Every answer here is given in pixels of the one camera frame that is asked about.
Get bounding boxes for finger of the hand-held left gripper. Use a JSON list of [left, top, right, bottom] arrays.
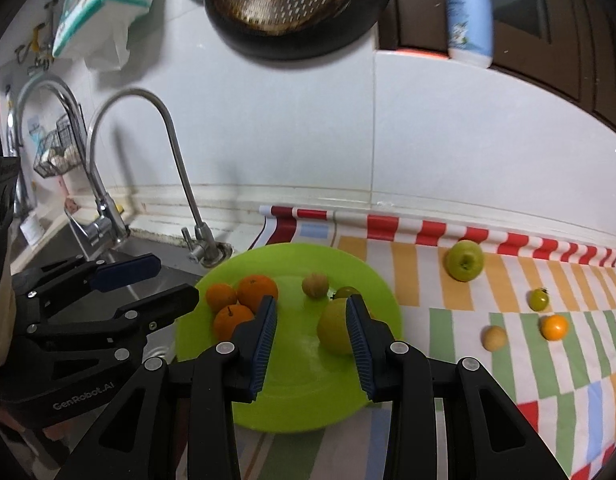
[[25, 284, 199, 361], [12, 254, 162, 311]]

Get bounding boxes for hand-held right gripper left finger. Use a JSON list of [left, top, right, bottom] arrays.
[[52, 295, 279, 480]]

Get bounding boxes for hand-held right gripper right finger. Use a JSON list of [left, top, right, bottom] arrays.
[[345, 294, 564, 480]]

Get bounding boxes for yellow pear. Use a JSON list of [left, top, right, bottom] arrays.
[[317, 298, 356, 357]]

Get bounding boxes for orange tangerine with stem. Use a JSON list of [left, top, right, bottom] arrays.
[[213, 304, 256, 341]]

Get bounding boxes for green plate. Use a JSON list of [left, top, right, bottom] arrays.
[[175, 242, 405, 432]]

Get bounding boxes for small brown round fruit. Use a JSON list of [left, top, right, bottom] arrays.
[[482, 325, 508, 352], [302, 273, 331, 301]]

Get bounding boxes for stainless steel sink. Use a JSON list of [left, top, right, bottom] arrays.
[[12, 220, 209, 361]]

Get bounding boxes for large chrome faucet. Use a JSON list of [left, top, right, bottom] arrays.
[[10, 79, 131, 251]]

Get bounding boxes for thin gooseneck faucet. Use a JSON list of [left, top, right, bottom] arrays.
[[86, 88, 233, 267]]

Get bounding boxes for green apple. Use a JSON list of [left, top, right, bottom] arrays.
[[446, 240, 485, 282]]

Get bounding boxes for striped colourful tablecloth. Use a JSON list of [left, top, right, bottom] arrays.
[[228, 205, 616, 480]]

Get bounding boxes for small orange tangerine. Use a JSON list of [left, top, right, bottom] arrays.
[[540, 314, 569, 342]]

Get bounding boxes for large black frying pan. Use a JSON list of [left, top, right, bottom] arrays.
[[203, 0, 396, 58]]

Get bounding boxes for white pump soap bottle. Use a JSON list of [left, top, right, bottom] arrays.
[[445, 0, 494, 68]]

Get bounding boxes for black wire basket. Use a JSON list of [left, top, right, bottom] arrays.
[[32, 114, 88, 179]]

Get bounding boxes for yellow wall hook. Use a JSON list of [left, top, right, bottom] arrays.
[[15, 22, 53, 73]]

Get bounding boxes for metal wall hook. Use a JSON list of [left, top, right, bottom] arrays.
[[42, 1, 61, 51]]

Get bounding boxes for dark wooden window frame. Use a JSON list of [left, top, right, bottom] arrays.
[[375, 0, 616, 141]]

